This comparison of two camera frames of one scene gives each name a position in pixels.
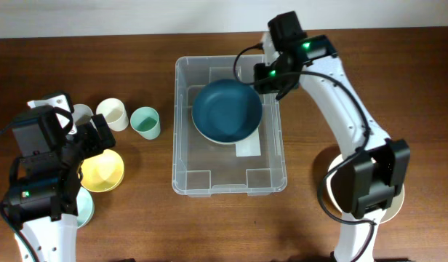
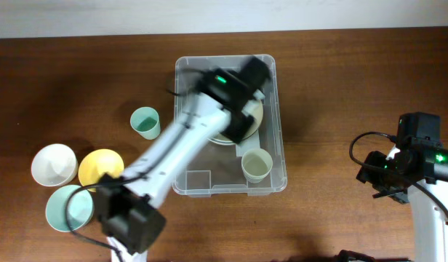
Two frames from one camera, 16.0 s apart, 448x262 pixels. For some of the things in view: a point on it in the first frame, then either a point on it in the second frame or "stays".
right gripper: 263,82 to 370,175
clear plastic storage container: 204,168 stays
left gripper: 87,132 to 238,135
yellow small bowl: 102,172 stays
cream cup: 115,113 to 256,163
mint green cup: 145,121 stays
